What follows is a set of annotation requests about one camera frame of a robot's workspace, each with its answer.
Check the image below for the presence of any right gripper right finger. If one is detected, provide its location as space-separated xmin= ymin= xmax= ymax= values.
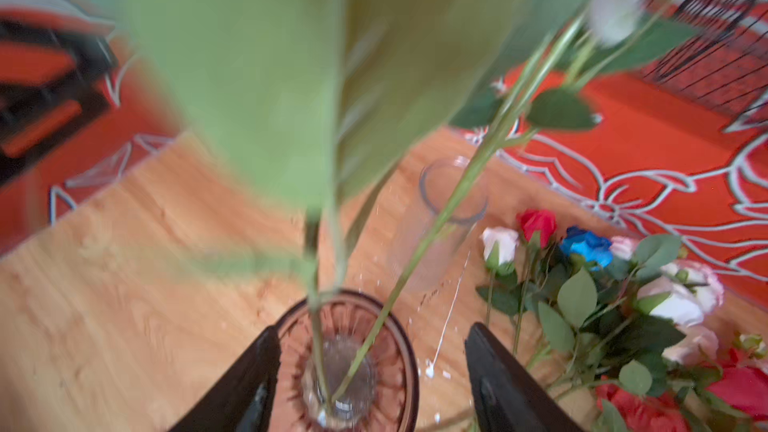
xmin=465 ymin=322 xmax=582 ymax=432

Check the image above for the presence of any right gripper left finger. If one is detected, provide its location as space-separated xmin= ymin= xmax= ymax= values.
xmin=171 ymin=326 xmax=281 ymax=431

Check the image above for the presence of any dark ribbed glass vase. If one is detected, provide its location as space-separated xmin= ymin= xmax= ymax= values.
xmin=269 ymin=290 xmax=419 ymax=432

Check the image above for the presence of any white rose stem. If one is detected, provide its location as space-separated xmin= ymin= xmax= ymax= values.
xmin=481 ymin=227 xmax=519 ymax=326

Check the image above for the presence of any red rose stem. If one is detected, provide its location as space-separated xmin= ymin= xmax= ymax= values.
xmin=512 ymin=210 xmax=557 ymax=355

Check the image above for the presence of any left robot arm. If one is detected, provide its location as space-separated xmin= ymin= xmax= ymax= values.
xmin=1 ymin=0 xmax=118 ymax=184

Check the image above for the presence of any clear glass vase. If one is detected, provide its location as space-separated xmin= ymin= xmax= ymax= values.
xmin=392 ymin=155 xmax=490 ymax=295

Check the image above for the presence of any blue rose stem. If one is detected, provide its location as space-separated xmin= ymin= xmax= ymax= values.
xmin=560 ymin=226 xmax=614 ymax=268

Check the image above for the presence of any black wire wall basket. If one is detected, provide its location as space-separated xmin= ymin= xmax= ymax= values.
xmin=640 ymin=0 xmax=767 ymax=130

